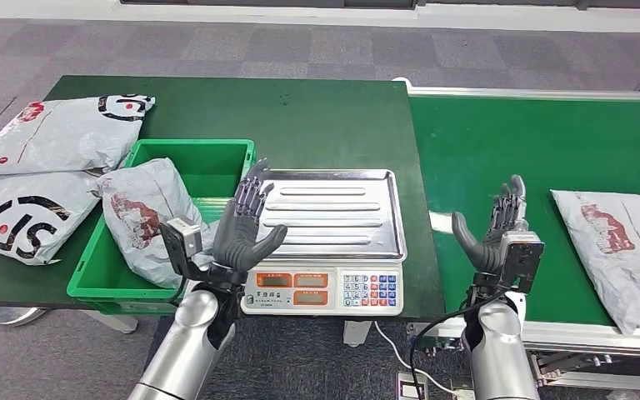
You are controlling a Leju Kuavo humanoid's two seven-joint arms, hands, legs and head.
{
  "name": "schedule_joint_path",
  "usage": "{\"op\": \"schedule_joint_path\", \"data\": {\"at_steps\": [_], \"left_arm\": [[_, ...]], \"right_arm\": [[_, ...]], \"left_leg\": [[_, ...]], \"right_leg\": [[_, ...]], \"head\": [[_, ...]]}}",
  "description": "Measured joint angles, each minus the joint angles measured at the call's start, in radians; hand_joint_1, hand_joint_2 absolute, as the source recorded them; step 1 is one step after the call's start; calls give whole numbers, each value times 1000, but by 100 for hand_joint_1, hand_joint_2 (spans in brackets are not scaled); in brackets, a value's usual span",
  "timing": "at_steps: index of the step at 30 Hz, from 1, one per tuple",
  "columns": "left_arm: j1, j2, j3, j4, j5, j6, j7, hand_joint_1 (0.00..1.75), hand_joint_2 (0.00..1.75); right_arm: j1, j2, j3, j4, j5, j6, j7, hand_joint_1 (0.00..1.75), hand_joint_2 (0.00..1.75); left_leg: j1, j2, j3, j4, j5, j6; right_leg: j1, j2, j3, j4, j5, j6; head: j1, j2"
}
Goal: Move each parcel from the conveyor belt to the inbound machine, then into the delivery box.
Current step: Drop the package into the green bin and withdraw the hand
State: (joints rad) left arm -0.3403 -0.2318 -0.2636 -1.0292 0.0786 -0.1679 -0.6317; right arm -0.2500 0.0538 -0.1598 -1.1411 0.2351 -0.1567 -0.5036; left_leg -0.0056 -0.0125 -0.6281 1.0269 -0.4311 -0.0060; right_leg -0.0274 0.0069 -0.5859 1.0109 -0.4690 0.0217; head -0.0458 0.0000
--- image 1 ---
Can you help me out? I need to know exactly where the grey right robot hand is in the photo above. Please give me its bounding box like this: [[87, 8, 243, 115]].
[[451, 174, 531, 274]]

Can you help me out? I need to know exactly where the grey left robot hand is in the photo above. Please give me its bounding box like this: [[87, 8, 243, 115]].
[[212, 158, 289, 274]]

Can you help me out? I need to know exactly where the grey parcel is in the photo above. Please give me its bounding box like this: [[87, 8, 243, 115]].
[[94, 157, 222, 290], [550, 189, 640, 336]]

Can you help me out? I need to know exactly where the green conveyor belt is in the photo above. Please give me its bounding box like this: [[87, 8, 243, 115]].
[[394, 77, 640, 390]]

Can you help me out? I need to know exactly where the flat grey parcel, red print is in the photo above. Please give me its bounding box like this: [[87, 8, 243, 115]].
[[550, 189, 640, 336]]

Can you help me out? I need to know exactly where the white parcel, small black logo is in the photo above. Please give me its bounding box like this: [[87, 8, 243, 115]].
[[0, 94, 157, 177]]

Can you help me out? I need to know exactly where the white parcel, large black logo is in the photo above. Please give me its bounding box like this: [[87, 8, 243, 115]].
[[0, 167, 106, 266]]

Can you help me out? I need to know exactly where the electronic scale with steel tray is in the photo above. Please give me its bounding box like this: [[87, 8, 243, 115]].
[[241, 167, 408, 317]]

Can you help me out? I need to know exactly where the dark green table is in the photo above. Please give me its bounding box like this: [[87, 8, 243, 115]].
[[0, 75, 447, 320]]

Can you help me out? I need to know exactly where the green plastic crate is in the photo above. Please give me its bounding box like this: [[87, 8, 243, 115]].
[[66, 137, 257, 316]]

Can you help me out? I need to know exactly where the white floor socket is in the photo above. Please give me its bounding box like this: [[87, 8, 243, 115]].
[[451, 381, 478, 400]]

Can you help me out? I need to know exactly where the white table leg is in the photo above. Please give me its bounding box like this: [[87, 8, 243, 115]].
[[79, 307, 139, 334], [342, 318, 373, 348]]

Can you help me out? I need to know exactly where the round silver table foot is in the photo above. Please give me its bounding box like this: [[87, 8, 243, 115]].
[[0, 305, 49, 327]]

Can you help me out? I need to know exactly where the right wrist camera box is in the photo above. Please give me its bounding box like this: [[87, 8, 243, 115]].
[[496, 230, 546, 293]]

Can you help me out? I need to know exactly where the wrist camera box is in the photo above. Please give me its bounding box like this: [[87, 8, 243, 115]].
[[496, 230, 546, 293], [159, 216, 204, 280]]

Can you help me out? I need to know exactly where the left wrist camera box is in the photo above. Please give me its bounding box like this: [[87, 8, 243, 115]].
[[159, 216, 204, 280]]

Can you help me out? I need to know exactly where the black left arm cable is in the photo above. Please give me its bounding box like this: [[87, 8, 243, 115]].
[[166, 274, 190, 308]]

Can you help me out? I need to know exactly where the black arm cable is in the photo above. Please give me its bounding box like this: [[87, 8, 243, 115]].
[[166, 274, 190, 308], [411, 291, 506, 400]]

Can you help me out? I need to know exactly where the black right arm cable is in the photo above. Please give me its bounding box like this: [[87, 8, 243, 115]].
[[411, 291, 506, 400]]

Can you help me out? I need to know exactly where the white power cable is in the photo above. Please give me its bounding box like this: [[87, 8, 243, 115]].
[[373, 320, 459, 397]]

